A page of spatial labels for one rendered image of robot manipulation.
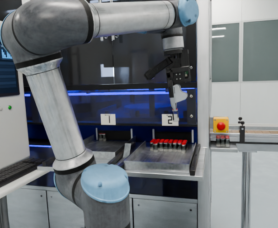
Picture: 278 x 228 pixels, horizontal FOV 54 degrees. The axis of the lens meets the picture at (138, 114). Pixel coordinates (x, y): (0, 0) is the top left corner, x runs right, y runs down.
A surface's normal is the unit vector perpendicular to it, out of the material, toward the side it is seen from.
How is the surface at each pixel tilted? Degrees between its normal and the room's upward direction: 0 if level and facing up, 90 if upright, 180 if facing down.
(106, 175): 8
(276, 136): 90
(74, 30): 119
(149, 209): 90
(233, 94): 90
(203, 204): 90
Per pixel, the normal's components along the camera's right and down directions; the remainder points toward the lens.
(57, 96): 0.60, 0.10
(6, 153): 0.95, 0.01
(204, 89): -0.26, 0.15
